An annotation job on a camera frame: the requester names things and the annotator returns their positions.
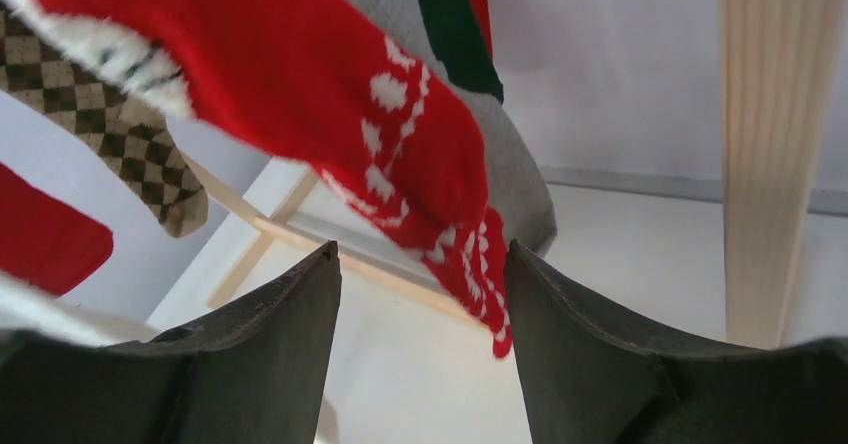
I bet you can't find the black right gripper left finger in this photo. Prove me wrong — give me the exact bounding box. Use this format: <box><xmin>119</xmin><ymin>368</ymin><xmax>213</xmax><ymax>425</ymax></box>
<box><xmin>1</xmin><ymin>241</ymin><xmax>342</xmax><ymax>443</ymax></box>

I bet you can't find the green dotted sock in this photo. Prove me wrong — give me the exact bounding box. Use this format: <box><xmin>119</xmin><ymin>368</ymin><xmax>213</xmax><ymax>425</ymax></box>
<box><xmin>418</xmin><ymin>0</ymin><xmax>504</xmax><ymax>101</ymax></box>

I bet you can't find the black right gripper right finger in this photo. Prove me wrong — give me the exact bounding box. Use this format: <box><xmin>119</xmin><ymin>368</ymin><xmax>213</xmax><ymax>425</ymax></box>
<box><xmin>505</xmin><ymin>242</ymin><xmax>847</xmax><ymax>443</ymax></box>

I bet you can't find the wooden hanger stand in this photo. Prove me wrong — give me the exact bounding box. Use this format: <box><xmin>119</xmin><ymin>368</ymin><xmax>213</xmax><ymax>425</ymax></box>
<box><xmin>178</xmin><ymin>0</ymin><xmax>848</xmax><ymax>351</ymax></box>

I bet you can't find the red bear sock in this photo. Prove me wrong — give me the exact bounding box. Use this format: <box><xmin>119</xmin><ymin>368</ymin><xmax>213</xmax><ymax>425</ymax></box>
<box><xmin>1</xmin><ymin>166</ymin><xmax>113</xmax><ymax>297</ymax></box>

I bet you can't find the grey long sock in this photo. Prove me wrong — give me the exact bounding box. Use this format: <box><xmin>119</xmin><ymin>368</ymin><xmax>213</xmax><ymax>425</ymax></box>
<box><xmin>349</xmin><ymin>0</ymin><xmax>557</xmax><ymax>256</ymax></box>

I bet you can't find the cream white sock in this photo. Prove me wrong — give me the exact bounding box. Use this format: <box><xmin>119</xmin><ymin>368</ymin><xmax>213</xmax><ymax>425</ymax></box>
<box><xmin>1</xmin><ymin>273</ymin><xmax>160</xmax><ymax>347</ymax></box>

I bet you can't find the red white patterned sock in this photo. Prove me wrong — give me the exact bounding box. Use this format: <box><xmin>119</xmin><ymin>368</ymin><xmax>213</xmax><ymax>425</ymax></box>
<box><xmin>3</xmin><ymin>0</ymin><xmax>513</xmax><ymax>358</ymax></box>

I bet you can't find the brown argyle sock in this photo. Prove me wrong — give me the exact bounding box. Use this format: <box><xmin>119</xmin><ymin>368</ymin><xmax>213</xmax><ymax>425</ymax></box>
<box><xmin>1</xmin><ymin>8</ymin><xmax>209</xmax><ymax>238</ymax></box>

